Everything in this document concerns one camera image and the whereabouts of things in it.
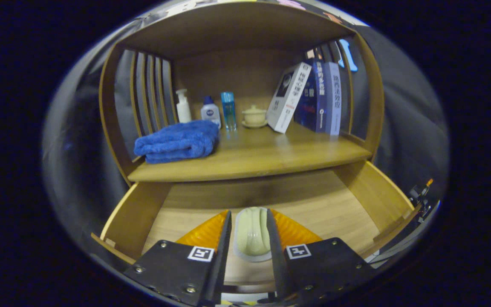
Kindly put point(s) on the folded blue towel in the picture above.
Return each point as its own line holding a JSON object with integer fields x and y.
{"x": 177, "y": 140}

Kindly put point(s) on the white bottle with blue cap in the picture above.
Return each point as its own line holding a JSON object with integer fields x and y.
{"x": 210, "y": 114}

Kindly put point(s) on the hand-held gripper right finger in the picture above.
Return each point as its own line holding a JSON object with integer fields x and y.
{"x": 277, "y": 264}

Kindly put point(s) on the dark blue book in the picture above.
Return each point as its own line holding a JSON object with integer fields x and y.
{"x": 316, "y": 98}

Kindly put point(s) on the wooden cabinet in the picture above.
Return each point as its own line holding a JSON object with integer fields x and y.
{"x": 237, "y": 72}

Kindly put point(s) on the black device with orange tip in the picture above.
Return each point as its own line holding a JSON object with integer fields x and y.
{"x": 418, "y": 194}

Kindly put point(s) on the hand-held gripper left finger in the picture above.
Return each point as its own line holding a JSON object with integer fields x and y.
{"x": 220, "y": 264}

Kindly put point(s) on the clear blue bottle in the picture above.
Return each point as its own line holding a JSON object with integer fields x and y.
{"x": 228, "y": 111}

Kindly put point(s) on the cream lidded teacup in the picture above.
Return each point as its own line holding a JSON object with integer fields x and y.
{"x": 254, "y": 117}

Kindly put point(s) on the light blue book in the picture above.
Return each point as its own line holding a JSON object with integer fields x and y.
{"x": 334, "y": 100}

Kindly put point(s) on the wooden countertop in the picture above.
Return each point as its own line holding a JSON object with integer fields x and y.
{"x": 271, "y": 153}

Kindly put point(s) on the white book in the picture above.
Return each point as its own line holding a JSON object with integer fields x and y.
{"x": 288, "y": 98}

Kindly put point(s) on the white pump bottle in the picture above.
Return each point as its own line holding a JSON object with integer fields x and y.
{"x": 183, "y": 111}

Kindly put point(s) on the pale green brush white pad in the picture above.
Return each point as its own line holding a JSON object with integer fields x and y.
{"x": 252, "y": 234}

